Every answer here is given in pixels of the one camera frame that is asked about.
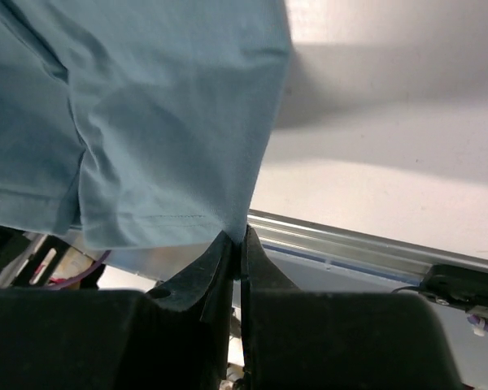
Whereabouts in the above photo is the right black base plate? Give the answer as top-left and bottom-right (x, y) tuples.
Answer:
(419, 265), (488, 311)

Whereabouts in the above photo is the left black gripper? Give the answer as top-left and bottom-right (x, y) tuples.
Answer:
(0, 226), (106, 289)

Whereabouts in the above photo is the aluminium rail frame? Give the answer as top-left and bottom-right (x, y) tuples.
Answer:
(107, 210), (488, 284)

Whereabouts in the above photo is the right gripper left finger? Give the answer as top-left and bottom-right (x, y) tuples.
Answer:
(0, 234), (233, 389)

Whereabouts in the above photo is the teal blue t shirt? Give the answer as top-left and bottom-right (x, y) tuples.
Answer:
(0, 1), (292, 249)

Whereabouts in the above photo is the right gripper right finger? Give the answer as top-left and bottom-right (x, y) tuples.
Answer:
(240, 228), (462, 389)

